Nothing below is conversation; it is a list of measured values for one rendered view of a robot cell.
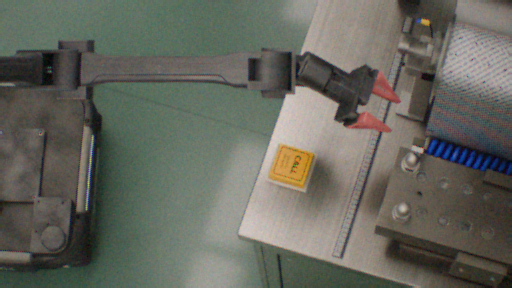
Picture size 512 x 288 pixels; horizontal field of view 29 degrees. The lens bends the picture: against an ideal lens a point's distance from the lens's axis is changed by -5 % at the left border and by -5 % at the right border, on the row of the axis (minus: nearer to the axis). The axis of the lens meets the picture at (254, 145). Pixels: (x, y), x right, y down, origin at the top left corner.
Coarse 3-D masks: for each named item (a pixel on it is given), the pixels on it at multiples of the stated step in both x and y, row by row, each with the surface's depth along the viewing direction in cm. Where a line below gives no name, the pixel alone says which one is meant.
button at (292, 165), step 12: (276, 156) 199; (288, 156) 199; (300, 156) 199; (312, 156) 199; (276, 168) 198; (288, 168) 198; (300, 168) 198; (276, 180) 200; (288, 180) 198; (300, 180) 197
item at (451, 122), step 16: (432, 112) 178; (448, 112) 175; (464, 112) 173; (480, 112) 170; (432, 128) 184; (448, 128) 182; (464, 128) 179; (480, 128) 177; (496, 128) 174; (464, 144) 186; (480, 144) 183; (496, 144) 181
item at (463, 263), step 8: (456, 256) 183; (464, 256) 181; (472, 256) 180; (456, 264) 182; (464, 264) 181; (472, 264) 180; (480, 264) 180; (488, 264) 180; (496, 264) 180; (504, 264) 180; (456, 272) 187; (464, 272) 186; (472, 272) 184; (480, 272) 182; (488, 272) 181; (496, 272) 179; (504, 272) 179; (472, 280) 189; (480, 280) 187; (488, 280) 186; (496, 280) 184
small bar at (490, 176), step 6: (486, 174) 183; (492, 174) 183; (498, 174) 183; (486, 180) 182; (492, 180) 182; (498, 180) 182; (504, 180) 182; (510, 180) 182; (498, 186) 183; (504, 186) 182; (510, 186) 182
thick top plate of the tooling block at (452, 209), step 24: (432, 168) 186; (456, 168) 185; (408, 192) 184; (432, 192) 184; (456, 192) 184; (480, 192) 183; (504, 192) 183; (384, 216) 183; (432, 216) 182; (456, 216) 182; (480, 216) 182; (504, 216) 182; (408, 240) 185; (432, 240) 181; (456, 240) 181; (480, 240) 180; (504, 240) 180
